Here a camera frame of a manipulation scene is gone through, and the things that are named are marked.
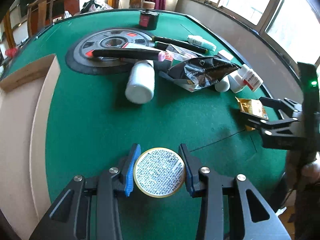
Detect black marker yellow caps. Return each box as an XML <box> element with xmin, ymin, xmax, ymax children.
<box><xmin>152</xmin><ymin>36</ymin><xmax>208</xmax><ymax>54</ymax></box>

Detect white medicine bottle red label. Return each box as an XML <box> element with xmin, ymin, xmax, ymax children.
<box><xmin>238</xmin><ymin>64</ymin><xmax>263</xmax><ymax>92</ymax></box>

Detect small white bottle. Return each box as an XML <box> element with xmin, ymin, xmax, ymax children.
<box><xmin>214</xmin><ymin>76</ymin><xmax>230</xmax><ymax>93</ymax></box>

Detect yellow round tin can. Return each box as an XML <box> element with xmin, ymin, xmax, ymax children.
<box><xmin>133</xmin><ymin>147</ymin><xmax>186</xmax><ymax>198</ymax></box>

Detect wooden chair left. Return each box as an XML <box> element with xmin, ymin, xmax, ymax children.
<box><xmin>27</xmin><ymin>0</ymin><xmax>54</xmax><ymax>37</ymax></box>

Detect cardboard box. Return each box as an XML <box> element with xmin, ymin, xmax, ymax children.
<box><xmin>1</xmin><ymin>54</ymin><xmax>60</xmax><ymax>239</ymax></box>

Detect black marker green cap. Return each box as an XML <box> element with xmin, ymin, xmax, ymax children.
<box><xmin>155</xmin><ymin>41</ymin><xmax>178</xmax><ymax>53</ymax></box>

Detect large white plastic bottle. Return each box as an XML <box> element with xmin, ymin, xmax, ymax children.
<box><xmin>125</xmin><ymin>60</ymin><xmax>155</xmax><ymax>105</ymax></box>

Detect black marker pink cap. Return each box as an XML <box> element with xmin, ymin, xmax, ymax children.
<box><xmin>92</xmin><ymin>48</ymin><xmax>165</xmax><ymax>62</ymax></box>

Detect yellow snack packet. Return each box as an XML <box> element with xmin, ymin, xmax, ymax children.
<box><xmin>235</xmin><ymin>97</ymin><xmax>268</xmax><ymax>122</ymax></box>

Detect black foil snack bag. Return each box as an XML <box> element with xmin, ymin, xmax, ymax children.
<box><xmin>159</xmin><ymin>56</ymin><xmax>241</xmax><ymax>92</ymax></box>

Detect window frame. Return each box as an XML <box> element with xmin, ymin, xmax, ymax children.
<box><xmin>180</xmin><ymin>0</ymin><xmax>320</xmax><ymax>68</ymax></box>

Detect pile of bags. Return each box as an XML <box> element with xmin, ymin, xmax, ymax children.
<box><xmin>80</xmin><ymin>0</ymin><xmax>113</xmax><ymax>14</ymax></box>

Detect round grey mahjong table console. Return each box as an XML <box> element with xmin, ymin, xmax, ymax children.
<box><xmin>65</xmin><ymin>28</ymin><xmax>165</xmax><ymax>75</ymax></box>

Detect white card on table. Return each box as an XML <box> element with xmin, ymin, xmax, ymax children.
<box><xmin>217</xmin><ymin>49</ymin><xmax>234</xmax><ymax>61</ymax></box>

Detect person right hand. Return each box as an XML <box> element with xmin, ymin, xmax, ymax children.
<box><xmin>301</xmin><ymin>160</ymin><xmax>320</xmax><ymax>183</ymax></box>

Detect mint tissue pack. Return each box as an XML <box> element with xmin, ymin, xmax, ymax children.
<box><xmin>187</xmin><ymin>35</ymin><xmax>216</xmax><ymax>51</ymax></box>

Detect black jar with cork lid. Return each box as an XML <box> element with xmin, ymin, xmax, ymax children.
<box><xmin>139</xmin><ymin>10</ymin><xmax>159</xmax><ymax>30</ymax></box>

